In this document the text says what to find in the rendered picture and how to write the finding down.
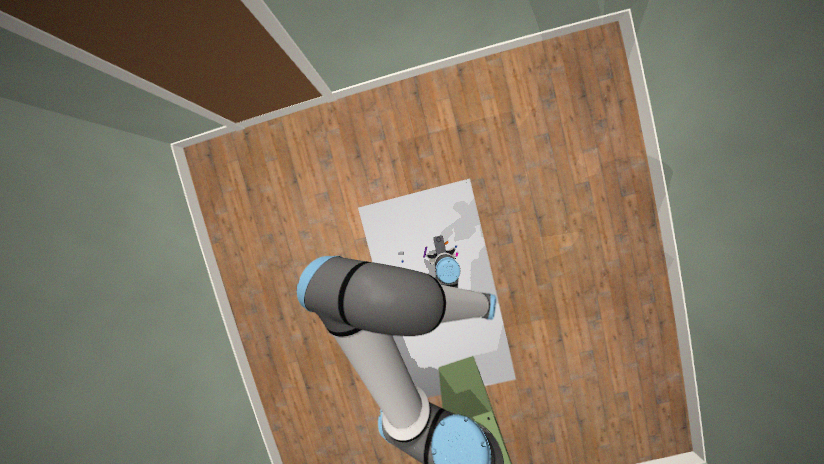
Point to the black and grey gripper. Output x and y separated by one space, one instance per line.
434 255

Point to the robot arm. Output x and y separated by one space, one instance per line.
375 302

